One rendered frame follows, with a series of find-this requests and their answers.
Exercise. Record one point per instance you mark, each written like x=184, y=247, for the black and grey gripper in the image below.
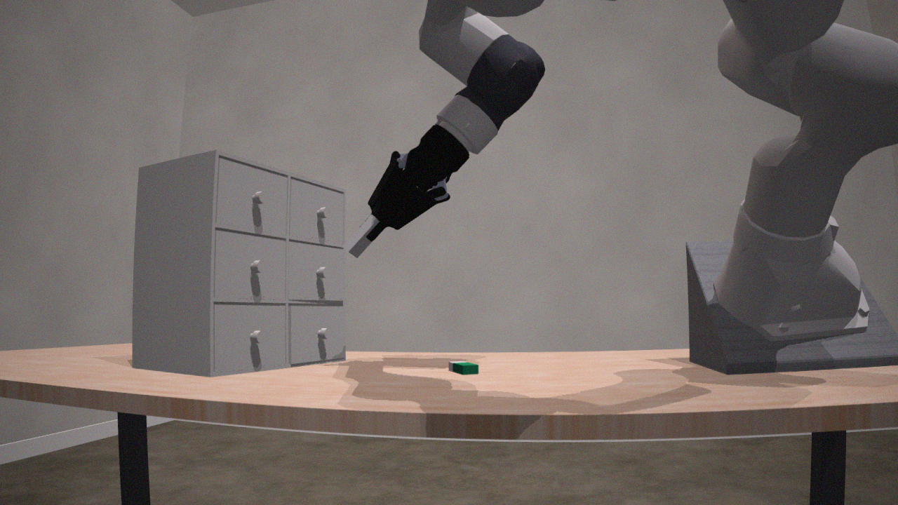
x=428, y=166

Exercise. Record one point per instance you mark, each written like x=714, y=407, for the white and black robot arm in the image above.
x=785, y=276

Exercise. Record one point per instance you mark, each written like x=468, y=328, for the grey chest of drawers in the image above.
x=173, y=269

